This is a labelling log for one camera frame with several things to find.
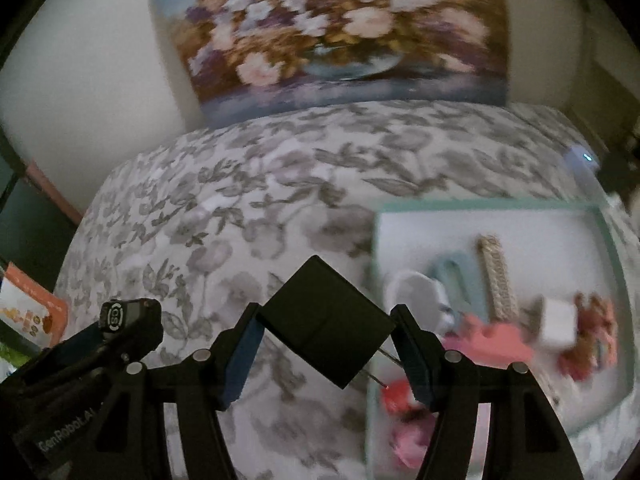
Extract black charger plug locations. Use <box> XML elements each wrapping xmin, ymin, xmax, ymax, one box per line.
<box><xmin>256</xmin><ymin>255</ymin><xmax>398</xmax><ymax>390</ymax></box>

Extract pink puppy toy figure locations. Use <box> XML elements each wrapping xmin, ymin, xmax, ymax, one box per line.
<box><xmin>557</xmin><ymin>292</ymin><xmax>618</xmax><ymax>381</ymax></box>

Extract white watch band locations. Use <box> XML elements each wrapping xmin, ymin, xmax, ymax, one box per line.
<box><xmin>385</xmin><ymin>270</ymin><xmax>451</xmax><ymax>336</ymax></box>

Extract green packet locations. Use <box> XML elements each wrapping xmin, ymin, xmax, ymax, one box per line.
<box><xmin>0</xmin><ymin>345</ymin><xmax>31</xmax><ymax>376</ymax></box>

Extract brown wooden board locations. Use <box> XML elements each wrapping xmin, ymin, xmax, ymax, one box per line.
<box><xmin>25</xmin><ymin>160</ymin><xmax>85</xmax><ymax>228</ymax></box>

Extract grey floral blanket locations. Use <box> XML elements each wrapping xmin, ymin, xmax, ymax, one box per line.
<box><xmin>52</xmin><ymin>100</ymin><xmax>640</xmax><ymax>480</ymax></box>

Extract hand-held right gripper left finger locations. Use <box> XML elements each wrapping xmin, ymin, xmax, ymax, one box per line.
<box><xmin>70</xmin><ymin>303</ymin><xmax>266</xmax><ymax>480</ymax></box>

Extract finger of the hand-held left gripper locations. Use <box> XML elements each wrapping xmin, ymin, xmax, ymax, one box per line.
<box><xmin>30</xmin><ymin>331</ymin><xmax>164</xmax><ymax>402</ymax></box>
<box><xmin>0</xmin><ymin>321</ymin><xmax>110</xmax><ymax>402</ymax></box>

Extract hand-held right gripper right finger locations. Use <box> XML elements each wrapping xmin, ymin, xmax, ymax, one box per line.
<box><xmin>390</xmin><ymin>304</ymin><xmax>586</xmax><ymax>480</ymax></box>

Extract black toy car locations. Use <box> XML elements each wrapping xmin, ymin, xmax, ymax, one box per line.
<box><xmin>99</xmin><ymin>298</ymin><xmax>164</xmax><ymax>358</ymax></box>

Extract blue pink toy gun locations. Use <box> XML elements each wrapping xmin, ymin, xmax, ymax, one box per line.
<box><xmin>430</xmin><ymin>254</ymin><xmax>533</xmax><ymax>368</ymax></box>

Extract black object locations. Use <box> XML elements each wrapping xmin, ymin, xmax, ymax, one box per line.
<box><xmin>597</xmin><ymin>152</ymin><xmax>638</xmax><ymax>198</ymax></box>

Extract white charger cube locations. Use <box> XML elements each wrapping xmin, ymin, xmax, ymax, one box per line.
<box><xmin>537</xmin><ymin>296</ymin><xmax>578</xmax><ymax>348</ymax></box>

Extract white device with light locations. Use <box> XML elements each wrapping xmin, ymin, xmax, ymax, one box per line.
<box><xmin>565</xmin><ymin>144</ymin><xmax>601</xmax><ymax>176</ymax></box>

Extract green rimmed white tray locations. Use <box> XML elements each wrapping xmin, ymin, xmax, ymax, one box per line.
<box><xmin>365</xmin><ymin>197</ymin><xmax>632</xmax><ymax>480</ymax></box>

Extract floral painting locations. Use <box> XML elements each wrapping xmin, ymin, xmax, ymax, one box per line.
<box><xmin>148</xmin><ymin>0</ymin><xmax>511</xmax><ymax>126</ymax></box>

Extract dark green panel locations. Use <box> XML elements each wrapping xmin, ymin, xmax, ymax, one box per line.
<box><xmin>0</xmin><ymin>160</ymin><xmax>76</xmax><ymax>281</ymax></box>

